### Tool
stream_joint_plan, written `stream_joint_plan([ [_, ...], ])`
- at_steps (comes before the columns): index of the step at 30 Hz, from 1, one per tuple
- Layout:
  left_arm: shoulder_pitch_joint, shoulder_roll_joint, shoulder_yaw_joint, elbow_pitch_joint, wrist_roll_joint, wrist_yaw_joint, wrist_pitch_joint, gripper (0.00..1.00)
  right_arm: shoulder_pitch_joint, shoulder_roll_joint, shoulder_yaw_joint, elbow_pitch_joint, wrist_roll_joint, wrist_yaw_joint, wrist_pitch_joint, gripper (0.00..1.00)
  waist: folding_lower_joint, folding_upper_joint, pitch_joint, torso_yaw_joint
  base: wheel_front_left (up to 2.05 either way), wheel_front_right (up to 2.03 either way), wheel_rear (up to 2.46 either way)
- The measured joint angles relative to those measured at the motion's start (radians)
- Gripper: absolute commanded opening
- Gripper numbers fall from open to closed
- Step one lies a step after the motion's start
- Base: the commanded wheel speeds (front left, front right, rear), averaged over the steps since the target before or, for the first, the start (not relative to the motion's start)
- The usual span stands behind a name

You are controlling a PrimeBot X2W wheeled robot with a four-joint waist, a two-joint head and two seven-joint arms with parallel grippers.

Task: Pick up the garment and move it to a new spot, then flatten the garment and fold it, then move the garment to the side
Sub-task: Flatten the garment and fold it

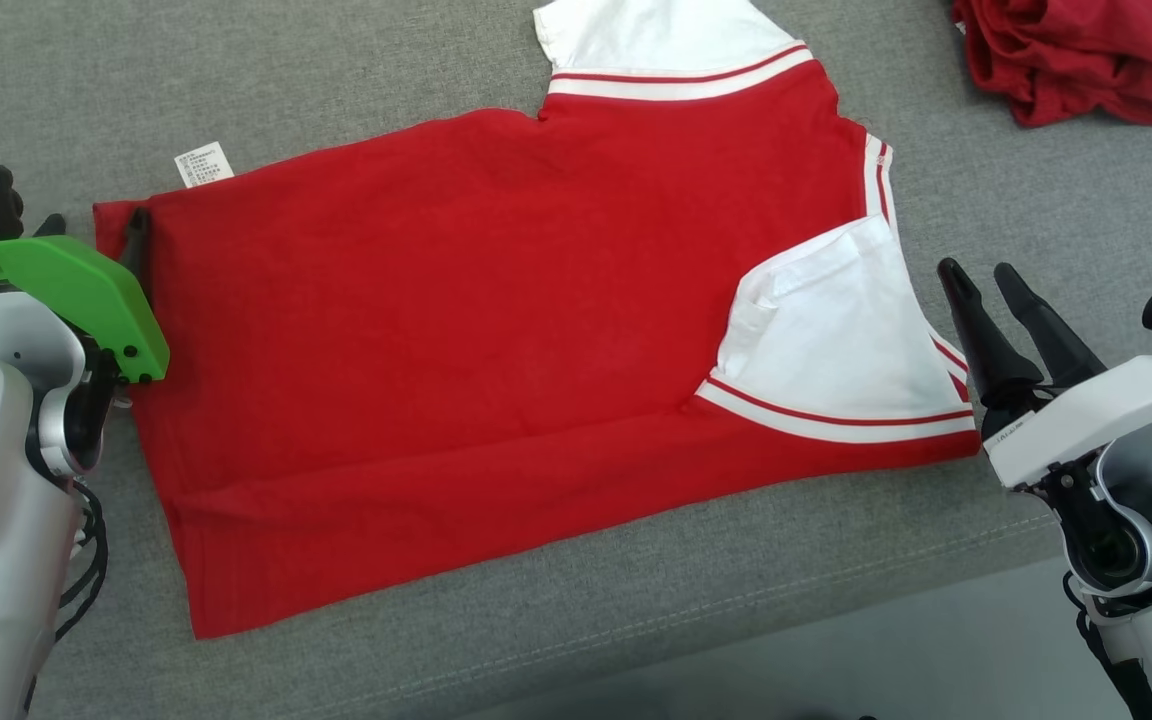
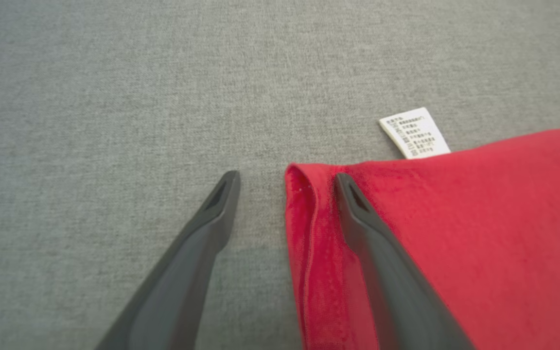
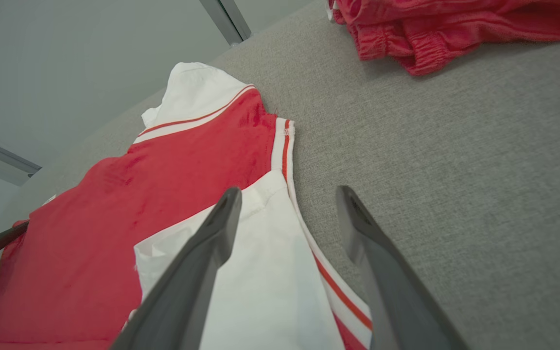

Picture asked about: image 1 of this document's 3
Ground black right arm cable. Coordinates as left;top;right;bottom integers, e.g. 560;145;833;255
1064;570;1152;720

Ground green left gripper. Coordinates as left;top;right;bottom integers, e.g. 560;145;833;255
0;207;170;386

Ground red white basketball jersey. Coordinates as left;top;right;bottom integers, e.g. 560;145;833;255
93;0;983;641

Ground red shorts with white stripe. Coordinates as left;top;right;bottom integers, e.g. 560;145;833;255
951;0;1152;129

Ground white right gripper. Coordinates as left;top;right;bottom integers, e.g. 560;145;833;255
938;257;1152;491

